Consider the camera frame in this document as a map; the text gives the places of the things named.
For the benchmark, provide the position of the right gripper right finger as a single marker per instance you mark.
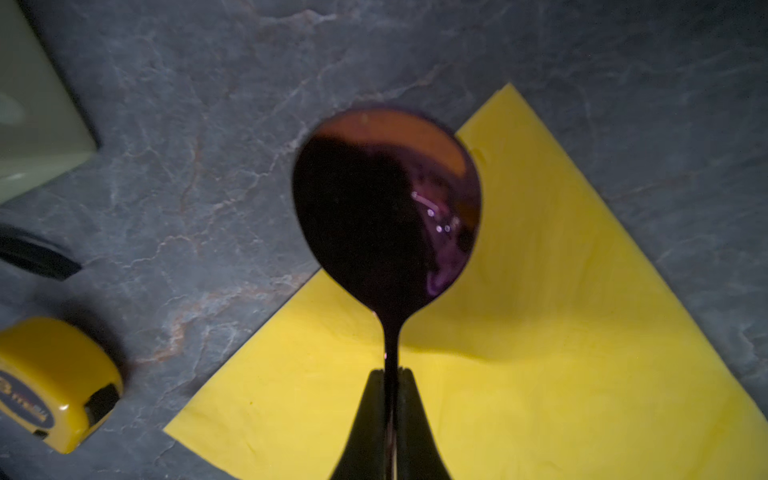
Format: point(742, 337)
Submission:
point(417, 456)

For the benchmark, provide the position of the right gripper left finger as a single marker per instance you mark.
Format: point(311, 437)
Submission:
point(364, 455)

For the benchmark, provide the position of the yellow paper napkin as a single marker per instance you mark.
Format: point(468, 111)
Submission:
point(559, 353)

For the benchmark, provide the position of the purple metal spoon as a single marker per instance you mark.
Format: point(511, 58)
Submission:
point(389, 202)

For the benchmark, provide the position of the yellow tape measure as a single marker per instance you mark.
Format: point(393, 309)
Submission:
point(62, 371)

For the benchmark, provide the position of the light green perforated basket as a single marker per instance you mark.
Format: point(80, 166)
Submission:
point(43, 134)

